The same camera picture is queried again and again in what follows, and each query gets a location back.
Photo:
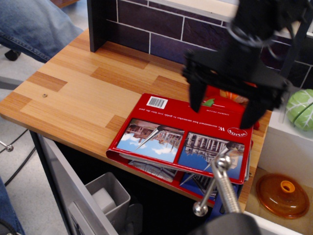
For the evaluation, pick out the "orange transparent pot lid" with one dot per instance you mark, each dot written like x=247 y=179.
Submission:
x=282 y=196

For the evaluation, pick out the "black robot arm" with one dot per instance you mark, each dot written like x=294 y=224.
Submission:
x=256 y=21

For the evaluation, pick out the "white block in bin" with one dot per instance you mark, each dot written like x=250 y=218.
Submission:
x=104 y=200

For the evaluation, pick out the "black chair caster wheel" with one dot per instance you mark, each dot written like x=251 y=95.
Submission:
x=12 y=55

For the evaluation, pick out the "red spiral-bound guide book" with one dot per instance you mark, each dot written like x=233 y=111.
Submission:
x=165 y=139

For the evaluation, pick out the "grey plastic bin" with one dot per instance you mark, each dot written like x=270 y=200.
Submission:
x=109 y=182

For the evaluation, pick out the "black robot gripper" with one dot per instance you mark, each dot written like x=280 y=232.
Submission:
x=236 y=68

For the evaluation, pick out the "light wooden shelf board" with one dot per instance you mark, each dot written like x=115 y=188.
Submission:
x=223 y=10

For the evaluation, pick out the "blue jeans leg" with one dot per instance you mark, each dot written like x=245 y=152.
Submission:
x=37 y=28

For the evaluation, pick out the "red toy chili pepper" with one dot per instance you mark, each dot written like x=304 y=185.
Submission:
x=226 y=106

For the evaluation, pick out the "orange salmon sushi toy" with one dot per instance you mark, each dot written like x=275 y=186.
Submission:
x=234 y=97

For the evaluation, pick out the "metal clamp screw handle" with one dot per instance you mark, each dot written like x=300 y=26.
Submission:
x=220 y=166

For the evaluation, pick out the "grey open cabinet door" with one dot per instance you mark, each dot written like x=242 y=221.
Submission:
x=82 y=212

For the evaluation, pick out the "green toy cabbage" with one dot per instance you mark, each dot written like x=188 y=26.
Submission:
x=299 y=109

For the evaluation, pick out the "black shelf post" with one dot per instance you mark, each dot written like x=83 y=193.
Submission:
x=297 y=43

